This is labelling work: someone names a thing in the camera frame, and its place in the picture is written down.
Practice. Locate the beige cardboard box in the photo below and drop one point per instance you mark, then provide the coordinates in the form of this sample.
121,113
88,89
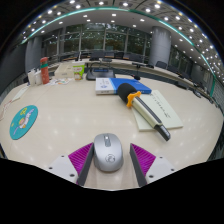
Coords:
63,71

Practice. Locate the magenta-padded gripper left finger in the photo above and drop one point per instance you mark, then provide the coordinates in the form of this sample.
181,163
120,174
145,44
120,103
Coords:
60,165

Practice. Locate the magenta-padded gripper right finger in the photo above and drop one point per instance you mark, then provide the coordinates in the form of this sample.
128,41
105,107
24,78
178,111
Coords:
160,166

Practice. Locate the ceiling lights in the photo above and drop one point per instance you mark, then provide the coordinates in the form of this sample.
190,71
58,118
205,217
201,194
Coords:
100,3

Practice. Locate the silver computer mouse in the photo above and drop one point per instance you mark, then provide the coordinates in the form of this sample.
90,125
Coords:
108,156

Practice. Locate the teal round printed mouse pad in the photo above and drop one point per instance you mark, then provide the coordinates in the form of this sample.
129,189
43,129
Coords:
21,123

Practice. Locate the black foam-tipped grey microphone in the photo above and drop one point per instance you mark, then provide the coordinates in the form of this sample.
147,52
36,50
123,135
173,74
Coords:
146,113

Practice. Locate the red printed paper sheet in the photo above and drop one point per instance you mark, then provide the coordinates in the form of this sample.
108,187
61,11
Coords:
4,110

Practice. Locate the dark office chairs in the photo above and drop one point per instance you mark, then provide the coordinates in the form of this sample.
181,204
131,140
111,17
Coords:
161,64

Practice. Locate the red drink bottle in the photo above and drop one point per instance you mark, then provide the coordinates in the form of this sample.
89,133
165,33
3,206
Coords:
44,71

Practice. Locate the blue and white book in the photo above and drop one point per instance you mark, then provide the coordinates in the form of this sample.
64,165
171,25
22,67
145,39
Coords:
106,86

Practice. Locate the black grey desk device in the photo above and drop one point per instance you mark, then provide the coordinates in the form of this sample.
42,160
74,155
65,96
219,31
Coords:
100,74

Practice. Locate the colourful printed leaflet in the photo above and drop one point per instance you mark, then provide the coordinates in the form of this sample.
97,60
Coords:
61,81

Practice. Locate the green printed paper cup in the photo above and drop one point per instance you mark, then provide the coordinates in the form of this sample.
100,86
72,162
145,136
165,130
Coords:
78,72

